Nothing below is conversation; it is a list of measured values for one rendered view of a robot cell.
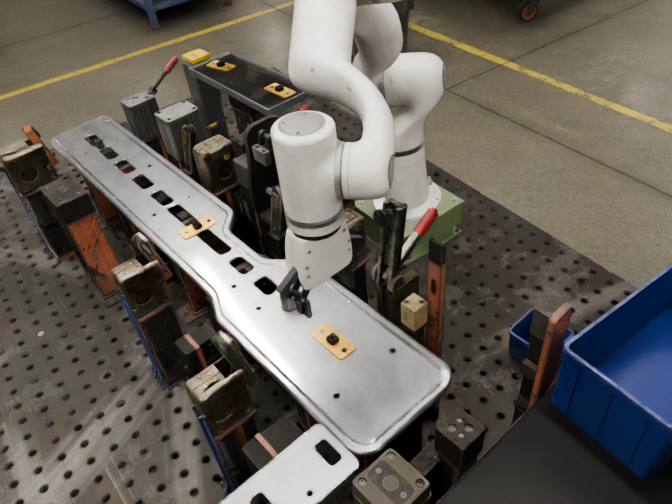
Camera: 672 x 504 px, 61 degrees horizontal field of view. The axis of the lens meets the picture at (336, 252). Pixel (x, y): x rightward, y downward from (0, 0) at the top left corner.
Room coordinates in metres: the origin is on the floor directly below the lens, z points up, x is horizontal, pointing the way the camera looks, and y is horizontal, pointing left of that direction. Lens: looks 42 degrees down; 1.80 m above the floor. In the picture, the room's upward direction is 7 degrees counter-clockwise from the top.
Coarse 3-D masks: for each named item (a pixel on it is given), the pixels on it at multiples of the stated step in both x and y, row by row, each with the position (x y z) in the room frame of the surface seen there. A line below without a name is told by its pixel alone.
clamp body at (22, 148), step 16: (16, 144) 1.41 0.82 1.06; (32, 144) 1.43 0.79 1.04; (0, 160) 1.37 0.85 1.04; (16, 160) 1.35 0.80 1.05; (32, 160) 1.37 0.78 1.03; (48, 160) 1.39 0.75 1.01; (16, 176) 1.34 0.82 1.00; (32, 176) 1.36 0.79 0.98; (48, 176) 1.38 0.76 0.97; (16, 192) 1.37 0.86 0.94; (32, 192) 1.34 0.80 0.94; (32, 208) 1.39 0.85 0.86; (48, 208) 1.36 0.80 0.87; (48, 224) 1.35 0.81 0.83; (48, 240) 1.36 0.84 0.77; (64, 240) 1.35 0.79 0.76; (64, 256) 1.34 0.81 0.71
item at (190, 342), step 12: (204, 324) 0.74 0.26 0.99; (192, 336) 0.72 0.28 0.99; (204, 336) 0.71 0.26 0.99; (180, 348) 0.69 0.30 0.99; (192, 348) 0.69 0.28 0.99; (204, 348) 0.70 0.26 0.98; (216, 348) 0.71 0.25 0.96; (192, 360) 0.68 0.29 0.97; (204, 360) 0.69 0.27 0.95; (216, 360) 0.70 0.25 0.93; (192, 372) 0.68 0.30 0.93; (216, 444) 0.66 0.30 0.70
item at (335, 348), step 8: (320, 328) 0.69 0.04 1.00; (328, 328) 0.69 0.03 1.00; (312, 336) 0.67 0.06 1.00; (320, 336) 0.67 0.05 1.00; (328, 336) 0.66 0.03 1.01; (336, 336) 0.66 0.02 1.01; (328, 344) 0.65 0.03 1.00; (336, 344) 0.65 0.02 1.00; (344, 344) 0.64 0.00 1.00; (352, 344) 0.64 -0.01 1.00; (336, 352) 0.63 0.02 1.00; (344, 352) 0.63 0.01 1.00
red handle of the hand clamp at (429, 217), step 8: (432, 208) 0.81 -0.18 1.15; (424, 216) 0.80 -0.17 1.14; (432, 216) 0.80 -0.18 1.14; (424, 224) 0.79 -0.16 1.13; (416, 232) 0.79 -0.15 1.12; (424, 232) 0.78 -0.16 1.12; (408, 240) 0.78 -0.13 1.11; (416, 240) 0.77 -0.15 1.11; (408, 248) 0.77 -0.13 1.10; (400, 264) 0.75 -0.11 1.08; (384, 272) 0.74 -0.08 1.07
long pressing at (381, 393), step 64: (128, 192) 1.20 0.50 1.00; (192, 192) 1.17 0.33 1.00; (192, 256) 0.93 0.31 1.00; (256, 256) 0.90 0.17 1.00; (256, 320) 0.73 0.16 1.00; (320, 320) 0.71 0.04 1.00; (384, 320) 0.69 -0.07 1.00; (320, 384) 0.57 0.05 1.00; (384, 384) 0.55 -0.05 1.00; (448, 384) 0.54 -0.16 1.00
